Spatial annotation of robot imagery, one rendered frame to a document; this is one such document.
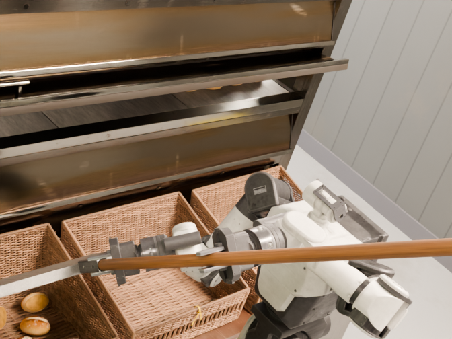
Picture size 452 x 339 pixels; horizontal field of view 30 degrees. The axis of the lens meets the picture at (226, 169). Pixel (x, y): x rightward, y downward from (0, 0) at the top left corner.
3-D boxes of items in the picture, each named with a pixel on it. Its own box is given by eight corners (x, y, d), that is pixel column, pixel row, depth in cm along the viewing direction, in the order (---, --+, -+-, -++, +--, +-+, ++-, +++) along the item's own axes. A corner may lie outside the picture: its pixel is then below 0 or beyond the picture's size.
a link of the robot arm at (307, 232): (267, 243, 199) (311, 278, 194) (279, 216, 194) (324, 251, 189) (283, 233, 204) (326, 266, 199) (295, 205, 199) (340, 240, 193)
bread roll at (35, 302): (52, 309, 288) (44, 308, 292) (49, 290, 288) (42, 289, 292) (24, 315, 282) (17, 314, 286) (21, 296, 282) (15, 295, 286)
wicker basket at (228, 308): (44, 280, 304) (58, 218, 290) (161, 243, 343) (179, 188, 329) (123, 370, 278) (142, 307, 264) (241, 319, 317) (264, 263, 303)
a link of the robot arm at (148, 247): (107, 239, 214) (154, 230, 216) (107, 236, 224) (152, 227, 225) (118, 288, 214) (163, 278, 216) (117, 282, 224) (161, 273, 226)
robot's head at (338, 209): (329, 197, 229) (326, 180, 223) (351, 216, 224) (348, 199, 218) (312, 210, 228) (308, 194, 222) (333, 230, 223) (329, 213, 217)
